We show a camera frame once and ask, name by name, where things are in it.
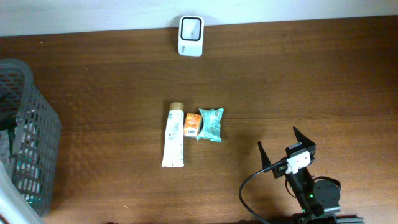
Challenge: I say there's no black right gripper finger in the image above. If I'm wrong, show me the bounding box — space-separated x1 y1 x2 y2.
257 141 272 172
293 126 316 152

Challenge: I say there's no teal snack packet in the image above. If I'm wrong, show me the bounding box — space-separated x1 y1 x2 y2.
196 108 224 142

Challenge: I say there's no orange tissue pack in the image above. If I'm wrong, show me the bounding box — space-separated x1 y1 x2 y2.
183 113 202 138

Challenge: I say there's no white tube gold cap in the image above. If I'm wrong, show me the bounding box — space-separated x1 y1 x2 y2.
162 102 184 167

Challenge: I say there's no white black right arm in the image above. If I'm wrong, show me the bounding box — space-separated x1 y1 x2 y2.
257 127 364 224

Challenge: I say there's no white barcode scanner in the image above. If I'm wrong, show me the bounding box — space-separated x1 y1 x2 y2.
178 15 204 57

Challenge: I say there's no grey plastic basket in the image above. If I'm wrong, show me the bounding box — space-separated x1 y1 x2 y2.
1 59 62 223

